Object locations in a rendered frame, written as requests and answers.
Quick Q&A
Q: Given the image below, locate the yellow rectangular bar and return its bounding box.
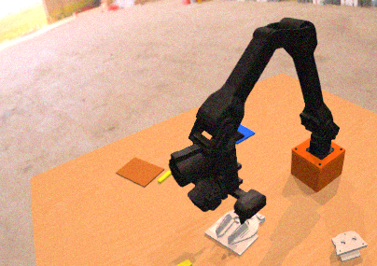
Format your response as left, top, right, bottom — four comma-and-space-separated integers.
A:
176, 259, 192, 266

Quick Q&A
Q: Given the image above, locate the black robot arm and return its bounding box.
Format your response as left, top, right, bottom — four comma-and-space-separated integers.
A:
168, 18, 340, 213

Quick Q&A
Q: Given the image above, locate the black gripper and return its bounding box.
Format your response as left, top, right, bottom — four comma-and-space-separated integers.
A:
210, 162, 267, 225

